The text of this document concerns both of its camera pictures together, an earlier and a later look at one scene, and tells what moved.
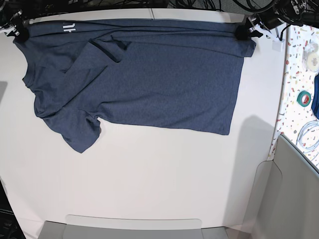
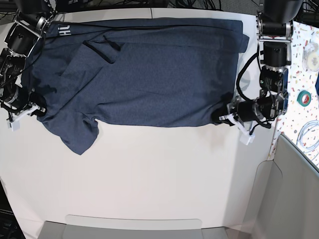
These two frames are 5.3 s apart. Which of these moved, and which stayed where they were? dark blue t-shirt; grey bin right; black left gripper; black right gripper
Moved: black right gripper; black left gripper
Stayed: dark blue t-shirt; grey bin right
